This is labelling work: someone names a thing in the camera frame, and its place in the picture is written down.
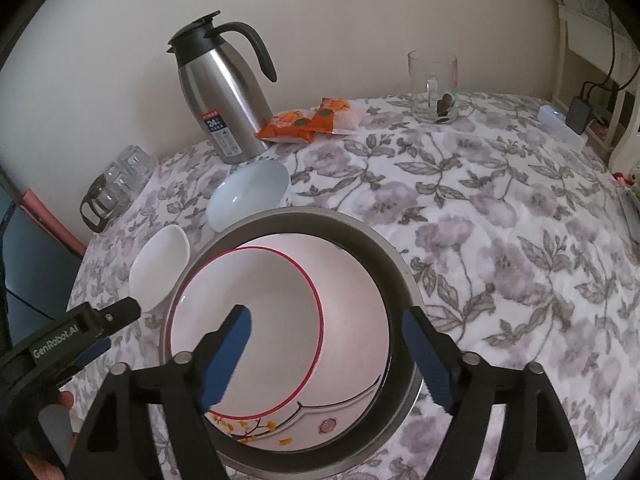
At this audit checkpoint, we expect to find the red rim strawberry bowl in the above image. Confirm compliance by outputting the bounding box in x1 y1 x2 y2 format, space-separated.
166 246 324 420

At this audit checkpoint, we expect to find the glass mug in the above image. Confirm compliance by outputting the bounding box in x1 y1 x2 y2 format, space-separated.
408 49 458 124

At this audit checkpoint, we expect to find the black power adapter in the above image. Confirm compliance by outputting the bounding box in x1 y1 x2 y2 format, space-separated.
565 96 592 134

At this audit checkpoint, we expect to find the large steel basin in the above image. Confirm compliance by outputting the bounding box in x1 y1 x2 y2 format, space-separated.
169 207 422 479

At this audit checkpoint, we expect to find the left hand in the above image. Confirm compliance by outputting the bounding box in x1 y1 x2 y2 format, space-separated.
18 391 78 479

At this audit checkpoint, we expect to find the white shelf unit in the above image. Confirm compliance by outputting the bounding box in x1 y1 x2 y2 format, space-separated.
552 3 639 172

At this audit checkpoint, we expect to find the small drinking glass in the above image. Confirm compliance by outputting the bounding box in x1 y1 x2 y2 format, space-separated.
114 145 157 200

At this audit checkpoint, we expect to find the floral grey tablecloth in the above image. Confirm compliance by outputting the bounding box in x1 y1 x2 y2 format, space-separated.
68 93 639 479

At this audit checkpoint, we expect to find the stainless steel thermos jug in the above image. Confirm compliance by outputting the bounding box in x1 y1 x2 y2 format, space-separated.
167 11 278 165

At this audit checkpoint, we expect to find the pale blue ceramic bowl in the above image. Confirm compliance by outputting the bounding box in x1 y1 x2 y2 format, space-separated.
205 160 292 233

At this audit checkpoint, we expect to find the dark hair clip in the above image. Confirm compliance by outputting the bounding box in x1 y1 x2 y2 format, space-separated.
436 92 456 124

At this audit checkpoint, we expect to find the white power strip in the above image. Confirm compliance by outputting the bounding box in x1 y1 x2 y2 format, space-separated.
537 105 587 153

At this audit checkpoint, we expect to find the left orange snack packet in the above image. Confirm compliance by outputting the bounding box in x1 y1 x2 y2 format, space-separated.
256 110 314 144

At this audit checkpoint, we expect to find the right orange snack packet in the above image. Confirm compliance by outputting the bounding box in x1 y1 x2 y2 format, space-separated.
307 98 367 134

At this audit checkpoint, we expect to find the white square bowl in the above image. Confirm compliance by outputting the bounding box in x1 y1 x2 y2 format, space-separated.
129 224 191 312

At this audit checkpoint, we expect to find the orange snack packet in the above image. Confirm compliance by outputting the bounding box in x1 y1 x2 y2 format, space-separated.
307 98 367 134
256 110 314 144

